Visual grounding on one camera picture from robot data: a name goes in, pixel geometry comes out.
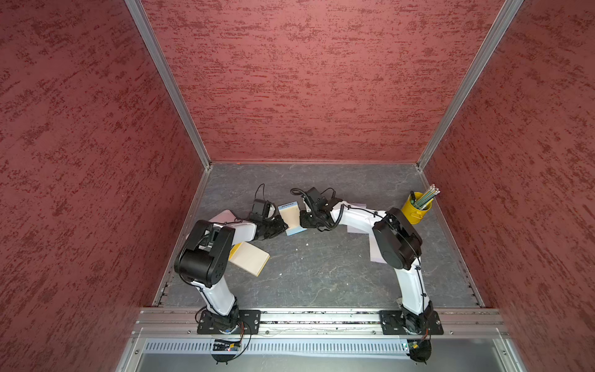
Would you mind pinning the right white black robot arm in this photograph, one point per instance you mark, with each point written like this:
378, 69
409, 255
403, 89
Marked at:
397, 240

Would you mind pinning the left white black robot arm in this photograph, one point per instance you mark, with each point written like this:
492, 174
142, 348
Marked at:
211, 246

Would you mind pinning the blue memo pad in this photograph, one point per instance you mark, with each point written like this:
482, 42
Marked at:
290, 213

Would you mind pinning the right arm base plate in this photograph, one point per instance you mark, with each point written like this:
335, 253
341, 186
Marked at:
399, 323

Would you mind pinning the bundle of pencils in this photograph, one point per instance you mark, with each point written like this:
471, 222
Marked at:
421, 201

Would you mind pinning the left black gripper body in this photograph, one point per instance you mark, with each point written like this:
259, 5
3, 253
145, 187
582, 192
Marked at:
273, 227

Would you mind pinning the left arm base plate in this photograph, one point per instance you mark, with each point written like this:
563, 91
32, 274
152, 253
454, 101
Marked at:
238, 322

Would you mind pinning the yellow pen cup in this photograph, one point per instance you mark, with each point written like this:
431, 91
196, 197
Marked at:
412, 214

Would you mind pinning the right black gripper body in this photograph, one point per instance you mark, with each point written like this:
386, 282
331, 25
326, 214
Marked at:
311, 219

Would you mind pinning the pink pencil case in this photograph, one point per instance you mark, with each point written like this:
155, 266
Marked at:
224, 217

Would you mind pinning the purple memo pad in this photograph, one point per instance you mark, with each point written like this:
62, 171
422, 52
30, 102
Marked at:
356, 219

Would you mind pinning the yellow memo pad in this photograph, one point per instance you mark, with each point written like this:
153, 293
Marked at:
248, 257

